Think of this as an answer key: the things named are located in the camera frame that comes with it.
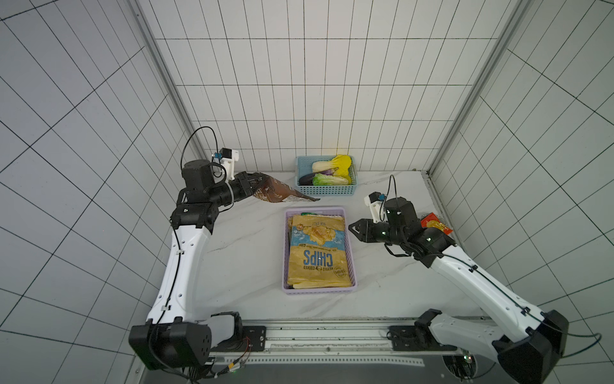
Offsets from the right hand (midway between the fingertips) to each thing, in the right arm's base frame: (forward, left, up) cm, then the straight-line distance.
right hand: (343, 229), depth 74 cm
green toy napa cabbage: (+34, +8, -14) cm, 38 cm away
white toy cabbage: (+44, +9, -15) cm, 47 cm away
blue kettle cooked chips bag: (-3, +8, -14) cm, 17 cm away
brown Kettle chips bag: (+4, +20, +12) cm, 24 cm away
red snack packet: (+16, -38, -17) cm, 44 cm away
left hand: (+6, +24, +14) cm, 28 cm away
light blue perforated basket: (+47, +17, -18) cm, 53 cm away
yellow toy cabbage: (+45, -2, -14) cm, 47 cm away
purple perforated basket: (-4, -4, -15) cm, 16 cm away
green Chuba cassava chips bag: (+15, +13, -14) cm, 24 cm away
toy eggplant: (+38, +15, -18) cm, 45 cm away
